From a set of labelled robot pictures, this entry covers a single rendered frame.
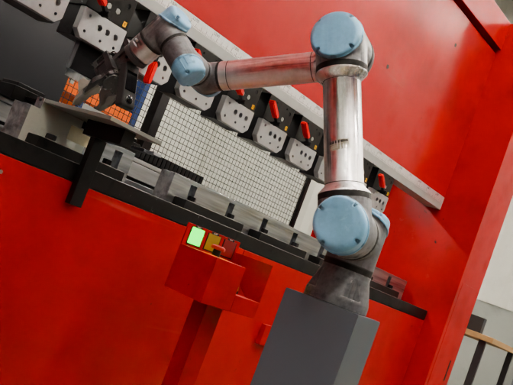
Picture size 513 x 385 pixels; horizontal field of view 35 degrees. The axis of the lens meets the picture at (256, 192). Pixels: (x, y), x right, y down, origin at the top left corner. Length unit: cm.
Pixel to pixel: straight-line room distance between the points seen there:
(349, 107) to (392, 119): 157
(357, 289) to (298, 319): 15
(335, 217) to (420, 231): 223
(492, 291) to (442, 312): 556
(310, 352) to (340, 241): 26
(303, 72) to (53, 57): 104
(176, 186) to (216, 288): 50
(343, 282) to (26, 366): 83
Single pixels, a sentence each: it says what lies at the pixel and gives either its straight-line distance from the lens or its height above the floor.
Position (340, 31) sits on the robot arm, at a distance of 180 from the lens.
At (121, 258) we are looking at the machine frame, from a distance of 220.
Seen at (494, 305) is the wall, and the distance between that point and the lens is 931.
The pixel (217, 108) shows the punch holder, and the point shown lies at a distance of 251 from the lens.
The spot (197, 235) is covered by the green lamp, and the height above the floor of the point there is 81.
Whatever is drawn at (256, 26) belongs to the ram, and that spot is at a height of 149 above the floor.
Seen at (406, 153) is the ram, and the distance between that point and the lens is 348.
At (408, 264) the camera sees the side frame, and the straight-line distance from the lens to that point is 387.
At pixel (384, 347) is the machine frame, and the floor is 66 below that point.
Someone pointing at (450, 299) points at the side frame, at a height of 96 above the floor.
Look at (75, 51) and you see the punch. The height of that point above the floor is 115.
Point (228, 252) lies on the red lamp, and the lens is 225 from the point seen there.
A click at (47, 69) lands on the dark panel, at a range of 273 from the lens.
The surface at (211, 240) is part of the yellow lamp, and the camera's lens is 220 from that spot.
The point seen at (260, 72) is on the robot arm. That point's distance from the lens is 200.
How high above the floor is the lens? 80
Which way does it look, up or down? 5 degrees up
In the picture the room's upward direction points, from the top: 21 degrees clockwise
